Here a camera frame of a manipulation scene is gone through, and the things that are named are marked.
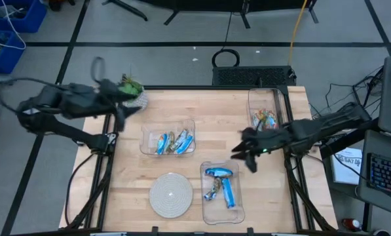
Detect red can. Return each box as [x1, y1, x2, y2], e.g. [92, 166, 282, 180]
[341, 218, 362, 232]

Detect blue and white granola bar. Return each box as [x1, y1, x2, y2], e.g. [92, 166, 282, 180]
[172, 128, 188, 151]
[221, 177, 236, 209]

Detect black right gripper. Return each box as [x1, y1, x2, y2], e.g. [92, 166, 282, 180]
[231, 125, 293, 174]

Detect black stand leg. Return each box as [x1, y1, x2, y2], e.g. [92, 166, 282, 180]
[102, 0, 149, 22]

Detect clear plastic bin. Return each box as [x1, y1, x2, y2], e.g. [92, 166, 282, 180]
[246, 87, 287, 132]
[139, 118, 196, 156]
[200, 159, 246, 226]

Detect white printed paper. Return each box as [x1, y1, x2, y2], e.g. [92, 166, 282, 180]
[331, 146, 363, 185]

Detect white triangle-patterned plant pot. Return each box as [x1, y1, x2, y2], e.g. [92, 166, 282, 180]
[122, 90, 149, 111]

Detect blue storage crate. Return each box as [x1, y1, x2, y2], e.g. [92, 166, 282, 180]
[0, 0, 48, 34]
[0, 30, 26, 75]

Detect black cable loop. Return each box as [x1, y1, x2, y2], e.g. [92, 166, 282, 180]
[211, 48, 241, 68]

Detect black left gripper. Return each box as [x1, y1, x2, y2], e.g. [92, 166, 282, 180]
[98, 78, 143, 132]

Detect round woven cream mat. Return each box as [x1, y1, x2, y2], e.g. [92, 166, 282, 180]
[149, 172, 194, 220]

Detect black power cable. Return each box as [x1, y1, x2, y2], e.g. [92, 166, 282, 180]
[64, 153, 96, 227]

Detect multicoloured granola bar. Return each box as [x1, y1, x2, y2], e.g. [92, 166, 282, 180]
[264, 110, 278, 130]

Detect black computer tower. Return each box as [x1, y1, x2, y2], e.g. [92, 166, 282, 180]
[212, 65, 297, 87]

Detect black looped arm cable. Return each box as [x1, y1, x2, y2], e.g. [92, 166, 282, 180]
[90, 56, 106, 83]

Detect brown and blue granola bar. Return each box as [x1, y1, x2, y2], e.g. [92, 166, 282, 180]
[204, 178, 223, 201]
[166, 130, 177, 153]

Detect backlit black keyboard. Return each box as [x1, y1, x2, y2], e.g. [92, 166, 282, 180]
[367, 153, 391, 197]

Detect green succulent plant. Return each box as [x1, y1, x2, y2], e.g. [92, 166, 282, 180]
[118, 74, 144, 98]

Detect white cable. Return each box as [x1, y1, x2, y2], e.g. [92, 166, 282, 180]
[0, 0, 28, 50]

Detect black cable bundle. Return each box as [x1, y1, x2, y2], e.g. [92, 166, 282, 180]
[324, 64, 385, 111]

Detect yellow cable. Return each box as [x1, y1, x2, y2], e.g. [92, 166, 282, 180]
[286, 0, 309, 66]

